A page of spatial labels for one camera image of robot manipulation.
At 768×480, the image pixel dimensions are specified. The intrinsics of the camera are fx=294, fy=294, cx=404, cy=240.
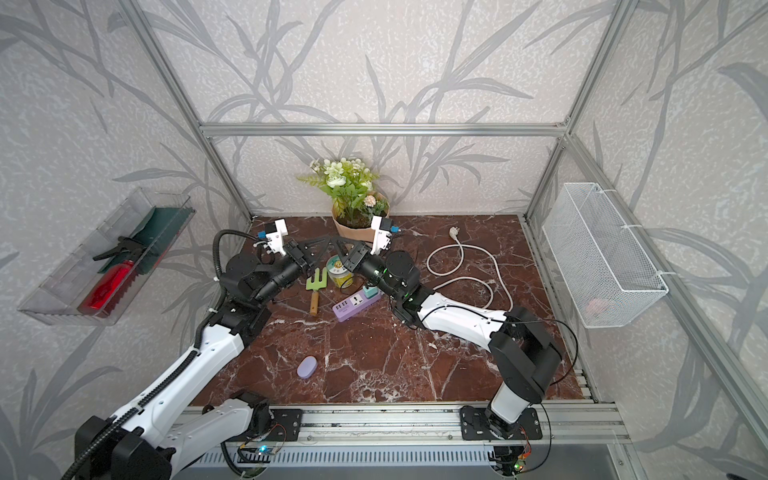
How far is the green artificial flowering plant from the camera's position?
3.00 feet

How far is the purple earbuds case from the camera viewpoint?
2.69 ft

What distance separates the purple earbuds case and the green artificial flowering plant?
47 centimetres
